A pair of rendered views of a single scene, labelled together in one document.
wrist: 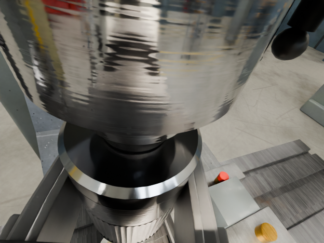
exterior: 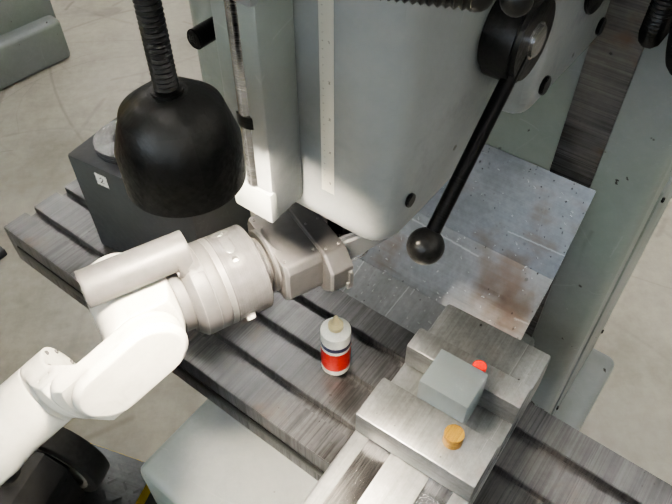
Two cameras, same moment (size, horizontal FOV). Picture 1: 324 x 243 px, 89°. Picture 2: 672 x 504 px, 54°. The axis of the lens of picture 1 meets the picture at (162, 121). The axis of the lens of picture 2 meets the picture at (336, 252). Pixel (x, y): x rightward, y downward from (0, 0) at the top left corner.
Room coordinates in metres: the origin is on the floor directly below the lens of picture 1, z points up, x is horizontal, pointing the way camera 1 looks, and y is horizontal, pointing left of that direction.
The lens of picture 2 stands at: (-0.17, -0.42, 1.71)
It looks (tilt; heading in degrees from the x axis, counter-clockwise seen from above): 48 degrees down; 66
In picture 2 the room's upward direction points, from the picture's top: straight up
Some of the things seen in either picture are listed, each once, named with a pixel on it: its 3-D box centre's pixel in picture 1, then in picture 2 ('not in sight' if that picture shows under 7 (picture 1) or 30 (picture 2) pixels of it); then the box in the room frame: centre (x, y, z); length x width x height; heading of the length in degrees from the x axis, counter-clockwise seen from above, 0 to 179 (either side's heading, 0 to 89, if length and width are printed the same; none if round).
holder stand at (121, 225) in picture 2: not in sight; (166, 200); (-0.11, 0.34, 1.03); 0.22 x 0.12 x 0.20; 126
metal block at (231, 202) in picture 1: (224, 205); (450, 391); (0.11, -0.12, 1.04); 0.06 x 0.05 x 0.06; 121
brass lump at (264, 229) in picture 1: (265, 233); (453, 437); (0.08, -0.18, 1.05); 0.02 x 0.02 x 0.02
